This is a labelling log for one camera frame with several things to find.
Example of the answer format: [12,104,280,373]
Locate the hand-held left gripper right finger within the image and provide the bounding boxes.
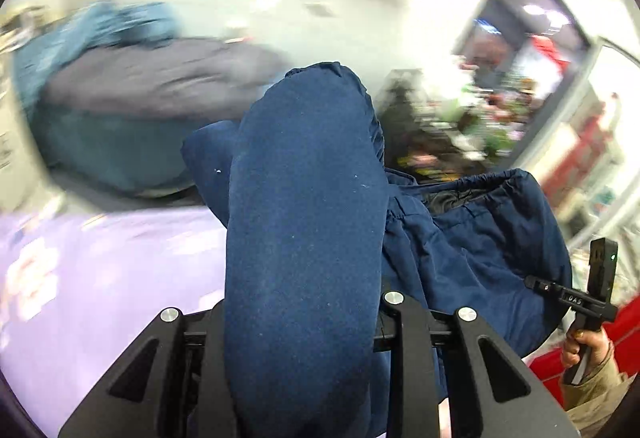
[374,292,581,438]

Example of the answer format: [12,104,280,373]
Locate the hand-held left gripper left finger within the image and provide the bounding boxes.
[57,301,241,438]

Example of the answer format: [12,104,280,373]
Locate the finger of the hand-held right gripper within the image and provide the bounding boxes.
[524,275,569,302]

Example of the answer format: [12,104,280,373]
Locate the navy blue jacket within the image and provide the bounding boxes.
[181,62,573,438]

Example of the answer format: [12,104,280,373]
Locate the pile of blue grey clothes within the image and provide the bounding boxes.
[25,108,236,196]

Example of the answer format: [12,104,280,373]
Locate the person's right hand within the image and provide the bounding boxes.
[561,329,615,381]

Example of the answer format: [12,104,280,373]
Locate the purple bed sheet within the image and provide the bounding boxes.
[0,205,236,438]

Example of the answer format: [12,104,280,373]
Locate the black storage rack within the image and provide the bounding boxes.
[375,68,531,181]

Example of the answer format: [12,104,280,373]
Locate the dark framed window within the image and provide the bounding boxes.
[450,0,603,119]

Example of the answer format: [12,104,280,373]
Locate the grey cloth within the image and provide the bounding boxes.
[42,38,286,119]

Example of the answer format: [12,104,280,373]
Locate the blue denim cloth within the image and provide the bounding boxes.
[12,1,178,119]

